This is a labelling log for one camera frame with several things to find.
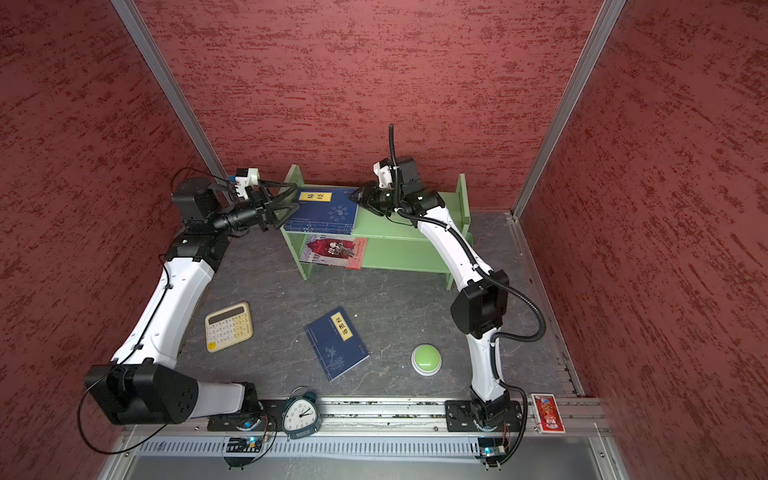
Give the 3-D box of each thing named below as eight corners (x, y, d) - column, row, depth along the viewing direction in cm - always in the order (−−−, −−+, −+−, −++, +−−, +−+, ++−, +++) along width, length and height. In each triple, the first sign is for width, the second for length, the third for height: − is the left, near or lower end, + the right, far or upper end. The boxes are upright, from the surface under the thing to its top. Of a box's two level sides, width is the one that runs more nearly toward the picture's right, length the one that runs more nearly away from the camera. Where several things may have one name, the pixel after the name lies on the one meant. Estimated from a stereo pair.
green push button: (411, 376, 83) (411, 374, 81) (409, 346, 88) (410, 343, 86) (442, 376, 83) (444, 374, 81) (439, 346, 88) (440, 343, 87)
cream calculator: (210, 352, 86) (205, 349, 84) (209, 318, 93) (205, 314, 91) (253, 337, 90) (250, 333, 87) (250, 305, 96) (246, 300, 94)
